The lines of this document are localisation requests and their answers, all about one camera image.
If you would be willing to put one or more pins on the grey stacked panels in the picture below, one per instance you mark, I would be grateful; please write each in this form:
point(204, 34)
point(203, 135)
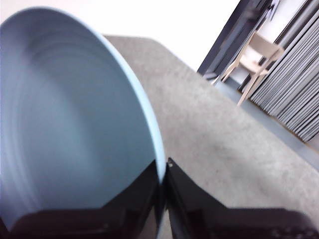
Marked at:
point(294, 87)

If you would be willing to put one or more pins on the blue round plate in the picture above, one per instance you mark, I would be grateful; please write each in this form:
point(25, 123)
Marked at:
point(62, 112)

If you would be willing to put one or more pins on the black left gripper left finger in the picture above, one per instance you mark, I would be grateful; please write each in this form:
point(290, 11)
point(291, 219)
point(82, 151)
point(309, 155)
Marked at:
point(112, 221)

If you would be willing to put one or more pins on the white plastic chair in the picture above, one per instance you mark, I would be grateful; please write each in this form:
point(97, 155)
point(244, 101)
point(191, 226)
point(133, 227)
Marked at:
point(251, 62)

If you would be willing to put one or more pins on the dark metal frame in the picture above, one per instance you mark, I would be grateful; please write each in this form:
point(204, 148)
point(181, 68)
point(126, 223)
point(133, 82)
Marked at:
point(224, 44)

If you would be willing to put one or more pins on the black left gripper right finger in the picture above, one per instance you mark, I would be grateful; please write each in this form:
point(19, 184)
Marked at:
point(211, 221)

